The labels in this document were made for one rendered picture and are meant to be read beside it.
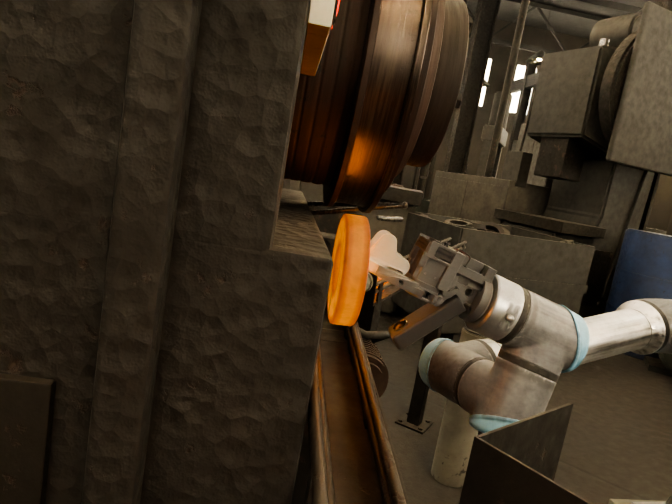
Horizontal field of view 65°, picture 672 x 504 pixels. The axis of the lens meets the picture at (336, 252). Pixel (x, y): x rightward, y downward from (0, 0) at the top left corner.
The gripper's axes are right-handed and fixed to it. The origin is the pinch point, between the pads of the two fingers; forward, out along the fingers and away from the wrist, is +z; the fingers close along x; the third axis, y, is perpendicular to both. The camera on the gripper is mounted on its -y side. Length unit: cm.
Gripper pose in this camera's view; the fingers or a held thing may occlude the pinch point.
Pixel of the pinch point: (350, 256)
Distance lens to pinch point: 74.2
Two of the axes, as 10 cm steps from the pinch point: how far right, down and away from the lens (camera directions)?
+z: -9.0, -4.1, -1.6
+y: 4.3, -8.9, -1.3
